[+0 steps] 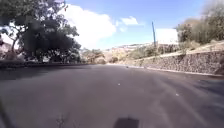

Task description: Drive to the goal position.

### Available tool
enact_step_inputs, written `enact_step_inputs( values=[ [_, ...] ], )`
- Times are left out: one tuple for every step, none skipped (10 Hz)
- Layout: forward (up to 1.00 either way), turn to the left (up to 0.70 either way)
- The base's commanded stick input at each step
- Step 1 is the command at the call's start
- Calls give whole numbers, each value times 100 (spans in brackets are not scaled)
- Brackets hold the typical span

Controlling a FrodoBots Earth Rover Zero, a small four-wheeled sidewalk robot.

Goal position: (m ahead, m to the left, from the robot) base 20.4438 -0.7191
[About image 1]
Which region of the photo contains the distant dry hillside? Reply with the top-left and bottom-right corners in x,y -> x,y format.
79,42 -> 158,65

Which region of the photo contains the grey asphalt road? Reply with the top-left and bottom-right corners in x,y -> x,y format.
0,63 -> 224,128

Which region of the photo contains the pole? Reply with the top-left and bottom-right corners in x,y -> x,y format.
151,21 -> 158,48

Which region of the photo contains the large leafy tree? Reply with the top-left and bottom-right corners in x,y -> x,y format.
0,0 -> 83,64

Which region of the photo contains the row of bushes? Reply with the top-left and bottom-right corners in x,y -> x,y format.
175,0 -> 224,46

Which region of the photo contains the dry grass slope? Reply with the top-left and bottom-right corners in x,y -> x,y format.
146,40 -> 224,61

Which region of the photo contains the tall stone retaining wall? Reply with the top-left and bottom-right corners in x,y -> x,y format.
123,50 -> 224,76

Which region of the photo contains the dark low roadside wall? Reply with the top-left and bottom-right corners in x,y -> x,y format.
0,60 -> 86,70

